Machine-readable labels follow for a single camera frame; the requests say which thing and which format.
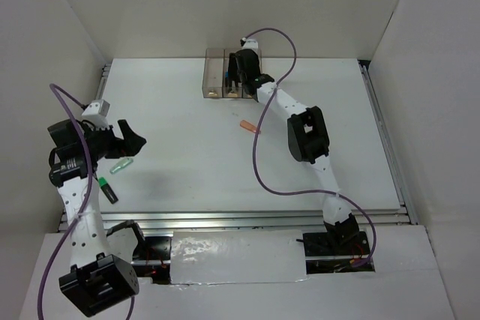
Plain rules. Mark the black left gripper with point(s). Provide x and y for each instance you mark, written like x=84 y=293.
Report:
x=133 y=142

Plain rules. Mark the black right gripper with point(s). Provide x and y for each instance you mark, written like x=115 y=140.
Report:
x=232 y=67

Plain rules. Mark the green black highlighter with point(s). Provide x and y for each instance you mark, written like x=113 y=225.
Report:
x=107 y=190

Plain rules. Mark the orange pen cap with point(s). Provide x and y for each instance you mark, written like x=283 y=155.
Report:
x=249 y=127

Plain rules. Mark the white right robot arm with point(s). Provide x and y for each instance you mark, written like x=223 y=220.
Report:
x=307 y=139

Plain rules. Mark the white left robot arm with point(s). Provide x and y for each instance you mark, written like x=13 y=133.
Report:
x=101 y=274

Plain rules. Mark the left brown transparent container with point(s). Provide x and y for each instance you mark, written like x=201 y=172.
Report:
x=213 y=74

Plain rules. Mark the white front cover panel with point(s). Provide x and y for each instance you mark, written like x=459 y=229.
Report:
x=237 y=257

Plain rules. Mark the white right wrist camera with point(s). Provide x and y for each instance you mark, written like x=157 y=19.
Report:
x=249 y=43

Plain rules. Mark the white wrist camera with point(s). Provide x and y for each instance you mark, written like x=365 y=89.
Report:
x=249 y=43
x=96 y=112

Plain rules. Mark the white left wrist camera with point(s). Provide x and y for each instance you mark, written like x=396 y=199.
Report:
x=96 y=112

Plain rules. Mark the aluminium frame rail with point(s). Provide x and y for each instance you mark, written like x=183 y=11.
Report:
x=195 y=171

